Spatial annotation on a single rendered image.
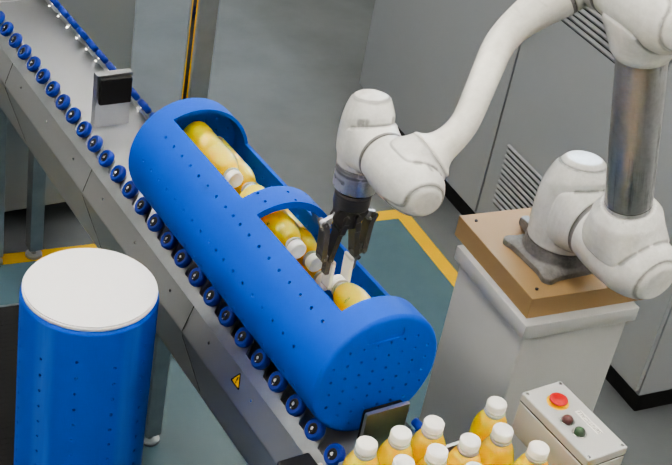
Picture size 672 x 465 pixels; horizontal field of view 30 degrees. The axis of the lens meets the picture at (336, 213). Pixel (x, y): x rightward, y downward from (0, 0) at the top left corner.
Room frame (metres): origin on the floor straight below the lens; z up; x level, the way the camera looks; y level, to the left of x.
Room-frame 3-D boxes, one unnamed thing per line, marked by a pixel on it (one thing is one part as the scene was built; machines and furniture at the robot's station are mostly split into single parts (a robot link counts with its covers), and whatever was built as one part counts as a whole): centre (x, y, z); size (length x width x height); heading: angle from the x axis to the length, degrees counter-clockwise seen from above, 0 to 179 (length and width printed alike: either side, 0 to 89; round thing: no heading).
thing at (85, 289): (2.06, 0.47, 1.03); 0.28 x 0.28 x 0.01
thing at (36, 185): (3.51, 1.01, 0.31); 0.06 x 0.06 x 0.63; 37
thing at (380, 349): (2.23, 0.13, 1.09); 0.88 x 0.28 x 0.28; 37
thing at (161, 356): (2.73, 0.41, 0.31); 0.06 x 0.06 x 0.63; 37
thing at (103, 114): (2.91, 0.64, 1.00); 0.10 x 0.04 x 0.15; 127
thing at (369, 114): (2.11, -0.03, 1.49); 0.13 x 0.11 x 0.16; 33
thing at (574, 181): (2.48, -0.53, 1.22); 0.18 x 0.16 x 0.22; 33
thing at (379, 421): (1.85, -0.16, 0.99); 0.10 x 0.02 x 0.12; 127
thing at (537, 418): (1.86, -0.52, 1.05); 0.20 x 0.10 x 0.10; 37
